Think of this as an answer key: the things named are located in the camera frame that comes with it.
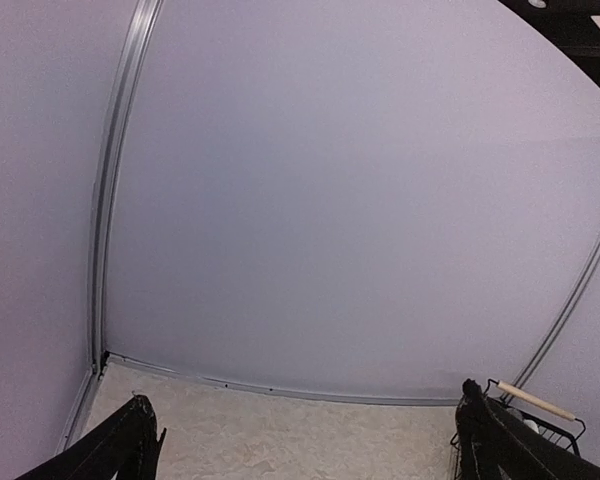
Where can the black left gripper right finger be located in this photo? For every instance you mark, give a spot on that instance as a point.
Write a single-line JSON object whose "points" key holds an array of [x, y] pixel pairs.
{"points": [[493, 444]]}

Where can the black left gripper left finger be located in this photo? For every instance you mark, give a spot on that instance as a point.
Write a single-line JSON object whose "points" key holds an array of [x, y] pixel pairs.
{"points": [[126, 445]]}

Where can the wooden rack handle far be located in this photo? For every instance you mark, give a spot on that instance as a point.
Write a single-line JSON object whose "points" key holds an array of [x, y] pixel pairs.
{"points": [[535, 401]]}

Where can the black wire dish rack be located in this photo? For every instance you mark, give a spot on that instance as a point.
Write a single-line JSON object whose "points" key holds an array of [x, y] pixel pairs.
{"points": [[544, 428]]}

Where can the right aluminium corner post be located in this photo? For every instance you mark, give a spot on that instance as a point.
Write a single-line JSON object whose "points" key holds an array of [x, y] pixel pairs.
{"points": [[564, 314]]}

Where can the aluminium corner post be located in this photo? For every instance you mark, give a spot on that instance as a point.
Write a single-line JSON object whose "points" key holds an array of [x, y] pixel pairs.
{"points": [[121, 99], [564, 314]]}

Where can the left aluminium corner post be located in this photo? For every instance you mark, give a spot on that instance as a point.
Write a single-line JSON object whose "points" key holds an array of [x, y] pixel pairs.
{"points": [[121, 99]]}

